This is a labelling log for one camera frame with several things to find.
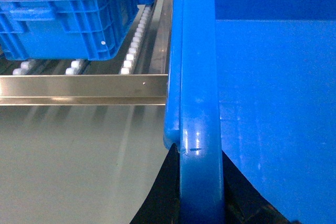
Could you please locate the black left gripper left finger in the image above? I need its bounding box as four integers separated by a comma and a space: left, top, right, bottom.
130, 144, 180, 223

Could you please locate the large blue plastic crate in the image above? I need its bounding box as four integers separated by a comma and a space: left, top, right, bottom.
164, 0, 335, 223

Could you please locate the blue crate on shelf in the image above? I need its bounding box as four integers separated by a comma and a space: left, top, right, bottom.
1, 0, 138, 61

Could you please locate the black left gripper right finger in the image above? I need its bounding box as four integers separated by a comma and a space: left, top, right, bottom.
222, 153, 301, 224

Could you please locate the stainless steel roller shelf rack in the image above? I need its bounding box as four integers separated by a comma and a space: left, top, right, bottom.
1, 0, 173, 106

